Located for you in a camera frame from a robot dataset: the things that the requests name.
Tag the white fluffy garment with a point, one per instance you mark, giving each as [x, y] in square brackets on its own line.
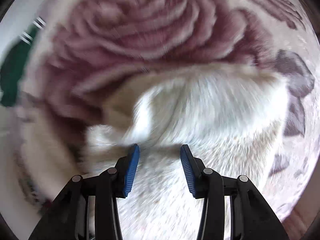
[231, 116]

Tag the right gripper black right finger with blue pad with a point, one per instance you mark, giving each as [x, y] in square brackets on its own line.
[251, 216]

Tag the floral fleece blanket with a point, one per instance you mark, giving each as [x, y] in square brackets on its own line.
[90, 48]

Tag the dark green striped garment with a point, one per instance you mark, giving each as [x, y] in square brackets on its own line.
[12, 68]

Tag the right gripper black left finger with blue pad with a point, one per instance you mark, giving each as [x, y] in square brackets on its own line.
[67, 217]

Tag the white cabinet with patterned strip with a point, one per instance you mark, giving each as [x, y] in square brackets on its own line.
[16, 20]

